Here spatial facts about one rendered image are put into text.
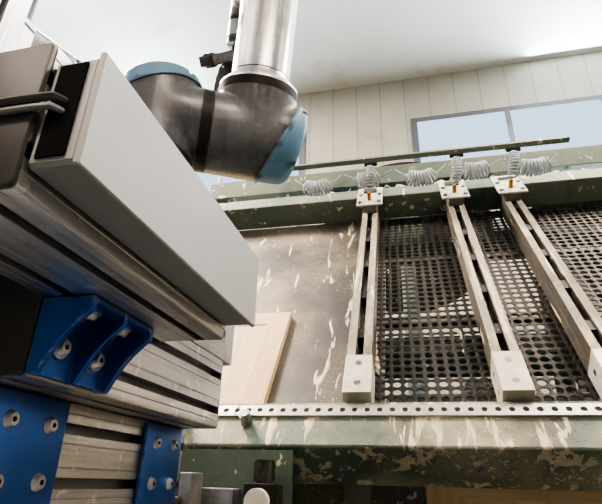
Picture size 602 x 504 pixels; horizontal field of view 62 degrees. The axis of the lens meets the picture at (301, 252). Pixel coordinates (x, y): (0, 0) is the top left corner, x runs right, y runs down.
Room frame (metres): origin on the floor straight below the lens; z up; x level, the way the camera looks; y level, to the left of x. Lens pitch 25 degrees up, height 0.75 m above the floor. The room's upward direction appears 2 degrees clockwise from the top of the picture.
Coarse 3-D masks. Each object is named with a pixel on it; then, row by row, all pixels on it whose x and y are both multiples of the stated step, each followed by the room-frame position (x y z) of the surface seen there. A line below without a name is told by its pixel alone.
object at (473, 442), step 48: (192, 432) 1.11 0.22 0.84; (240, 432) 1.09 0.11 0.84; (288, 432) 1.06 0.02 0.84; (336, 432) 1.04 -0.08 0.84; (384, 432) 1.02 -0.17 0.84; (432, 432) 1.00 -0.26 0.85; (480, 432) 0.98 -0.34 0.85; (528, 432) 0.96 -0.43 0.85; (576, 432) 0.95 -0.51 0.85; (336, 480) 1.09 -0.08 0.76; (384, 480) 1.07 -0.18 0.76; (432, 480) 1.05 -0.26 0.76; (480, 480) 1.03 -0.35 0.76; (528, 480) 1.00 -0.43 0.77; (576, 480) 0.98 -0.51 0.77
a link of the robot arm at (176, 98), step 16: (144, 64) 0.50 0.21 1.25; (160, 64) 0.50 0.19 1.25; (176, 64) 0.50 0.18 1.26; (128, 80) 0.50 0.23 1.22; (144, 80) 0.49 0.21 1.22; (160, 80) 0.50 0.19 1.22; (176, 80) 0.51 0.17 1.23; (192, 80) 0.52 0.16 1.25; (144, 96) 0.49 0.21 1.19; (160, 96) 0.50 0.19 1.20; (176, 96) 0.50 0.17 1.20; (192, 96) 0.51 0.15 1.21; (208, 96) 0.51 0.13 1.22; (160, 112) 0.50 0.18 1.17; (176, 112) 0.51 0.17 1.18; (192, 112) 0.51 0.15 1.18; (208, 112) 0.51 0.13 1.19; (176, 128) 0.51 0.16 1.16; (192, 128) 0.52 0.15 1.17; (208, 128) 0.52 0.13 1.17; (176, 144) 0.52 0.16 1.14; (192, 144) 0.53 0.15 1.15; (192, 160) 0.56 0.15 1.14
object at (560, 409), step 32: (224, 416) 1.12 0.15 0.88; (256, 416) 1.10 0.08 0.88; (288, 416) 1.09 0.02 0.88; (320, 416) 1.07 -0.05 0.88; (352, 416) 1.06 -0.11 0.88; (384, 416) 1.04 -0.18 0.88; (416, 416) 1.03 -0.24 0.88; (448, 416) 1.02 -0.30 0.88; (480, 416) 1.00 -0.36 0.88; (512, 416) 0.99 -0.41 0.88; (544, 416) 0.98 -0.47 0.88; (576, 416) 0.96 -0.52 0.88
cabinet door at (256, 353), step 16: (256, 320) 1.40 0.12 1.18; (272, 320) 1.39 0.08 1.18; (288, 320) 1.38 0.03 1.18; (240, 336) 1.37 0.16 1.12; (256, 336) 1.36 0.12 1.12; (272, 336) 1.34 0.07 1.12; (240, 352) 1.32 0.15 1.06; (256, 352) 1.31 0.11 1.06; (272, 352) 1.29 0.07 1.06; (224, 368) 1.29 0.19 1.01; (240, 368) 1.28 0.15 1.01; (256, 368) 1.26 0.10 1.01; (272, 368) 1.25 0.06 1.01; (224, 384) 1.25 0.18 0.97; (240, 384) 1.24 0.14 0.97; (256, 384) 1.22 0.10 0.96; (224, 400) 1.20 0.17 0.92; (240, 400) 1.19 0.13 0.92; (256, 400) 1.19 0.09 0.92
